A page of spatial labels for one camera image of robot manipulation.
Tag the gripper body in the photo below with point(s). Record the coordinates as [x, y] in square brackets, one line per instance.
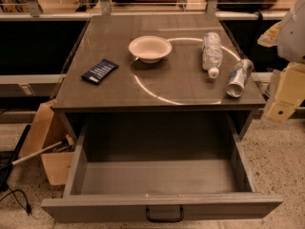
[293, 37]

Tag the grey top drawer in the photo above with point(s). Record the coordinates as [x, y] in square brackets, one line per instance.
[159, 167]

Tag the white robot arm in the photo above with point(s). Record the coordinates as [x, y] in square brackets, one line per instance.
[289, 37]

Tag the grey drawer cabinet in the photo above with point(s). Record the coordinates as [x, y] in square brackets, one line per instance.
[176, 82]

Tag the silver drink can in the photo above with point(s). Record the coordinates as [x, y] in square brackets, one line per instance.
[238, 79]

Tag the clear plastic water bottle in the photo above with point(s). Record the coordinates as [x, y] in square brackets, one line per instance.
[212, 54]

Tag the white bowl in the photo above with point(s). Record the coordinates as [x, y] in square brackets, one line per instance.
[150, 49]

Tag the dark blue snack packet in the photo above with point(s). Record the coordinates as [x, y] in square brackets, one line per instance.
[99, 71]

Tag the white and black stick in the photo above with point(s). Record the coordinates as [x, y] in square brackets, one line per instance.
[56, 146]

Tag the cardboard box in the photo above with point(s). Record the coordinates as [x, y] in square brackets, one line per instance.
[46, 129]

